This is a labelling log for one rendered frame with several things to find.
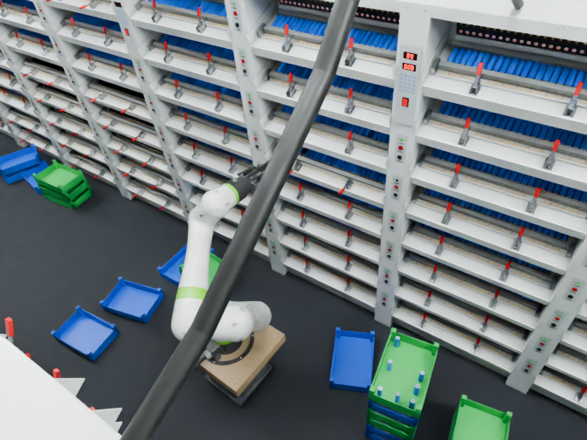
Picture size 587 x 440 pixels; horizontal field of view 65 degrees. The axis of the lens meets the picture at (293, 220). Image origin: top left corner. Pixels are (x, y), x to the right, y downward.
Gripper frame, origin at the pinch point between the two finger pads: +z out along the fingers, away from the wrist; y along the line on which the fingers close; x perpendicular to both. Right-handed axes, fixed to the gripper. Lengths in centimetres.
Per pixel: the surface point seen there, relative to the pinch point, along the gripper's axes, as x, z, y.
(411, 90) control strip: -45, 5, -54
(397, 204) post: 6, 15, -54
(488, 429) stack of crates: 84, -5, -116
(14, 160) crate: 90, 14, 269
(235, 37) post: -49, 5, 20
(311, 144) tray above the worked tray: -9.7, 12.2, -13.1
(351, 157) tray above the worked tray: -9.7, 12.0, -32.3
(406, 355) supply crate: 61, -9, -77
